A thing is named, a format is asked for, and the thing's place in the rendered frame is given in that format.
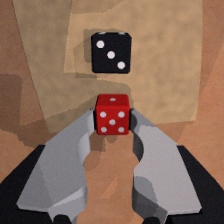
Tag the black die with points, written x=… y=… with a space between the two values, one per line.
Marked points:
x=111 y=52

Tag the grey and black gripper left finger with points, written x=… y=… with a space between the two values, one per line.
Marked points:
x=51 y=179

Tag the tan mat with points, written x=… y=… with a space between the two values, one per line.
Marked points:
x=166 y=51

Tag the red die with white pips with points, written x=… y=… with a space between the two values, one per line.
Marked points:
x=112 y=114

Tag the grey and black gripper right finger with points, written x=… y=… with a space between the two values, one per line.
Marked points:
x=169 y=182

